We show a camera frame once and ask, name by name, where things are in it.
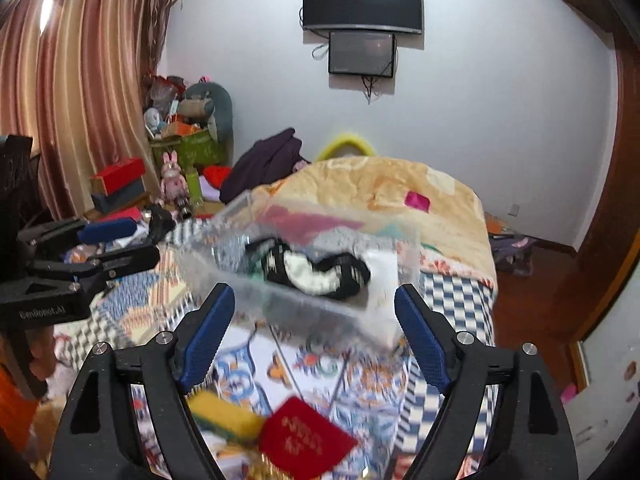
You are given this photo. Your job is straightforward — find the red packet gold lettering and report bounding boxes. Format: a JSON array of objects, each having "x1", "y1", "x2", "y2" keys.
[{"x1": 258, "y1": 396, "x2": 359, "y2": 477}]

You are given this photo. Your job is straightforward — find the yellow ring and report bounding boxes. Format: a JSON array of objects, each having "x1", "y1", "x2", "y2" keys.
[{"x1": 314, "y1": 132, "x2": 376, "y2": 162}]

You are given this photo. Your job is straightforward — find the clear plastic box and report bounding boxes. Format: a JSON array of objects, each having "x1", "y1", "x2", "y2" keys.
[{"x1": 175, "y1": 192, "x2": 422, "y2": 352}]

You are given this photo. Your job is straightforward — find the dark purple clothing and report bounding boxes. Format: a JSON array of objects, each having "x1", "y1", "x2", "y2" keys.
[{"x1": 219, "y1": 128, "x2": 304, "y2": 204}]

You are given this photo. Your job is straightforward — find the white cabinet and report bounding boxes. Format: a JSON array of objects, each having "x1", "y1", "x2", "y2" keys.
[{"x1": 559, "y1": 305, "x2": 640, "y2": 480}]

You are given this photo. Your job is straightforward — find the person's left hand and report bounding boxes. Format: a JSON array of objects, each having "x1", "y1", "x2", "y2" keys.
[{"x1": 29, "y1": 331, "x2": 57, "y2": 383}]

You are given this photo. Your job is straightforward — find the black wall television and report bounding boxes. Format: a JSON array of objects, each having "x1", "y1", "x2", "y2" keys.
[{"x1": 302, "y1": 0, "x2": 425, "y2": 36}]

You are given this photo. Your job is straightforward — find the small black wall monitor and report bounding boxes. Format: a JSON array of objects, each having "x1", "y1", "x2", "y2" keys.
[{"x1": 327, "y1": 31, "x2": 399, "y2": 79}]

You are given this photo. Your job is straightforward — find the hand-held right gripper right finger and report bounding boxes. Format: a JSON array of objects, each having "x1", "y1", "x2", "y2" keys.
[{"x1": 394, "y1": 283, "x2": 582, "y2": 480}]

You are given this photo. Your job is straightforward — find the yellow green sponge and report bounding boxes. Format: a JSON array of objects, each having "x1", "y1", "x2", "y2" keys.
[{"x1": 187, "y1": 392, "x2": 266, "y2": 447}]

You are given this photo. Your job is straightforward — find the dark wooden chair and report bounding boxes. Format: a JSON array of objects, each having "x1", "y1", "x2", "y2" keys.
[{"x1": 0, "y1": 134, "x2": 45, "y2": 233}]

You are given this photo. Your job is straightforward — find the dark grey box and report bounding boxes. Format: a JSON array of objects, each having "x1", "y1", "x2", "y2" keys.
[{"x1": 92, "y1": 183, "x2": 151, "y2": 214}]

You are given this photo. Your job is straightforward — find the pink striped curtain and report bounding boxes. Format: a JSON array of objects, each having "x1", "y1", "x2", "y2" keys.
[{"x1": 0, "y1": 0, "x2": 177, "y2": 222}]

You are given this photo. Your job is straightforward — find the red box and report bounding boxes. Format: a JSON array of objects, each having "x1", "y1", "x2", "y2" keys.
[{"x1": 89, "y1": 158, "x2": 147, "y2": 194}]

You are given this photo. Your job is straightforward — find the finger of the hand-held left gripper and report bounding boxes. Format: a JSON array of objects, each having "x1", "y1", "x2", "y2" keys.
[
  {"x1": 30, "y1": 244, "x2": 161, "y2": 292},
  {"x1": 45, "y1": 217, "x2": 139, "y2": 247}
]

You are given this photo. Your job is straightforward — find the pink rabbit toy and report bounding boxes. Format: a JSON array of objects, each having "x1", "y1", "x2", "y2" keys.
[{"x1": 160, "y1": 150, "x2": 194, "y2": 207}]

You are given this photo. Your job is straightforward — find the person's left forearm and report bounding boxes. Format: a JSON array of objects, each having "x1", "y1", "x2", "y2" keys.
[{"x1": 0, "y1": 360, "x2": 43, "y2": 461}]

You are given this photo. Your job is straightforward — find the black and white sock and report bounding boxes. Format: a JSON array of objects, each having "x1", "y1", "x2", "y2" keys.
[{"x1": 244, "y1": 239, "x2": 372, "y2": 302}]

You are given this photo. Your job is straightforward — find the grey plush toy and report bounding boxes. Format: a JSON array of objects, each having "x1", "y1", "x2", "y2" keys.
[{"x1": 179, "y1": 80, "x2": 234, "y2": 167}]

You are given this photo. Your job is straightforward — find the yellow printed blanket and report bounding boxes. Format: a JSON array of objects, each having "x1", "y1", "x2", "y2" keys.
[{"x1": 250, "y1": 156, "x2": 499, "y2": 292}]

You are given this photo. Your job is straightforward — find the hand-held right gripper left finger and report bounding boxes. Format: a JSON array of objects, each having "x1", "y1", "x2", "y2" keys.
[{"x1": 47, "y1": 282, "x2": 236, "y2": 480}]

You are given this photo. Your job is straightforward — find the green bag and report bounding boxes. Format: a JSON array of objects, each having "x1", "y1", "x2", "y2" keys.
[{"x1": 151, "y1": 129, "x2": 224, "y2": 172}]

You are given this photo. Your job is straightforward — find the purple clothes pile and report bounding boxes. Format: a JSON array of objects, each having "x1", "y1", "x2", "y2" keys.
[{"x1": 487, "y1": 234, "x2": 537, "y2": 277}]

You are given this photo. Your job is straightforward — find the patterned bedsheet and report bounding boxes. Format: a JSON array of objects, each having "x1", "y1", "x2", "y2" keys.
[{"x1": 54, "y1": 219, "x2": 497, "y2": 480}]

